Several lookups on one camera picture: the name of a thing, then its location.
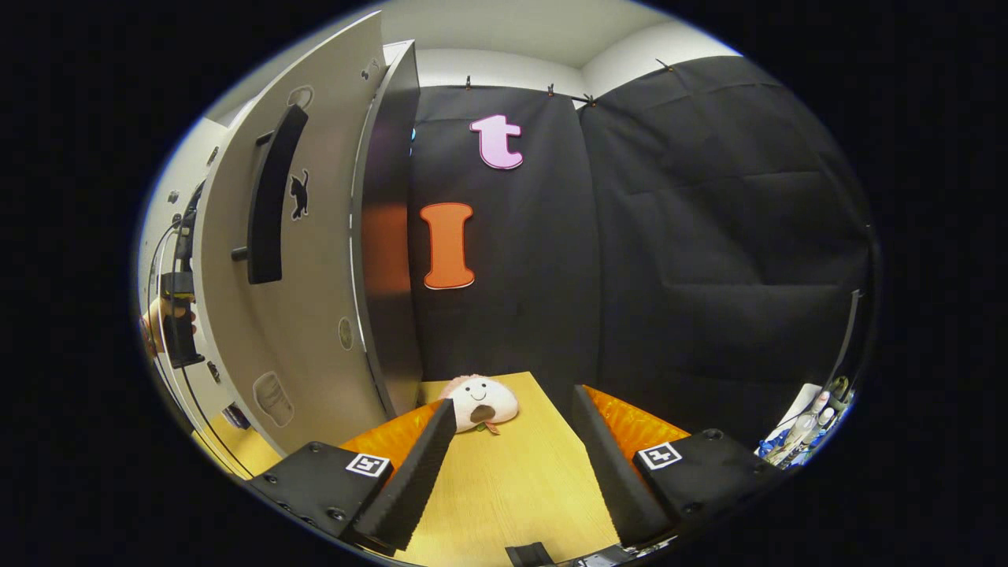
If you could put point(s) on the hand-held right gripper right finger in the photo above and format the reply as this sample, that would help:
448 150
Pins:
614 480

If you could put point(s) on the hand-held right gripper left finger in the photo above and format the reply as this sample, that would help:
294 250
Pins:
413 480

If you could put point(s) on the white cabinet door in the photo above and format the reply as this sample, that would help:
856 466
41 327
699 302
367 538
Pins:
177 161
315 315

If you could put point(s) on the dark small box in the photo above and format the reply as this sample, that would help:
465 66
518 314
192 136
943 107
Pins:
239 416

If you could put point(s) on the white smiling plush toy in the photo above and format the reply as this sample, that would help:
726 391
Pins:
488 398

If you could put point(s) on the clear plastic bottle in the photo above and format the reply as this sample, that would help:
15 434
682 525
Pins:
807 421

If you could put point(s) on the black backdrop cloth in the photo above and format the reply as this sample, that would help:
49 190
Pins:
709 236

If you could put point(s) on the white grey cabinet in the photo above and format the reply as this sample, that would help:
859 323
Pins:
390 157

